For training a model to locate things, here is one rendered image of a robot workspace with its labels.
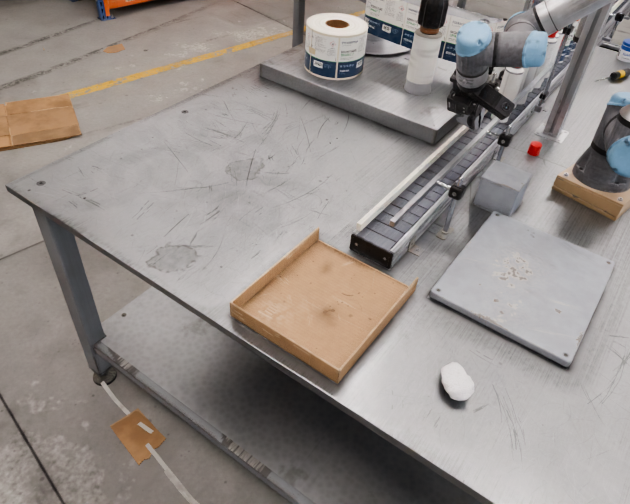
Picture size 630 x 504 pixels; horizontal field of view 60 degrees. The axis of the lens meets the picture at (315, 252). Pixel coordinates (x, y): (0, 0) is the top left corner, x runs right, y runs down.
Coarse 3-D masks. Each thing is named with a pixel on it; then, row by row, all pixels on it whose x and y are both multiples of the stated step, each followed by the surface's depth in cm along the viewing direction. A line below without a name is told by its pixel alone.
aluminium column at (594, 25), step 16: (592, 16) 148; (608, 16) 149; (592, 32) 151; (576, 48) 154; (592, 48) 152; (576, 64) 157; (576, 80) 159; (560, 96) 164; (560, 112) 167; (544, 128) 172; (560, 128) 169
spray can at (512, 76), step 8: (504, 72) 158; (512, 72) 155; (520, 72) 155; (504, 80) 158; (512, 80) 156; (520, 80) 157; (504, 88) 159; (512, 88) 158; (512, 96) 159; (504, 120) 165
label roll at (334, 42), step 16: (320, 16) 182; (336, 16) 183; (352, 16) 184; (320, 32) 172; (336, 32) 173; (352, 32) 173; (320, 48) 175; (336, 48) 173; (352, 48) 175; (304, 64) 186; (320, 64) 178; (336, 64) 177; (352, 64) 179
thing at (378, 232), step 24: (528, 96) 181; (456, 144) 155; (480, 144) 156; (432, 168) 145; (456, 168) 146; (408, 192) 136; (432, 192) 137; (384, 216) 129; (408, 216) 129; (384, 240) 122
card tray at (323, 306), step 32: (288, 256) 119; (320, 256) 124; (256, 288) 113; (288, 288) 116; (320, 288) 117; (352, 288) 117; (384, 288) 118; (256, 320) 105; (288, 320) 109; (320, 320) 110; (352, 320) 111; (384, 320) 108; (288, 352) 104; (320, 352) 104; (352, 352) 105
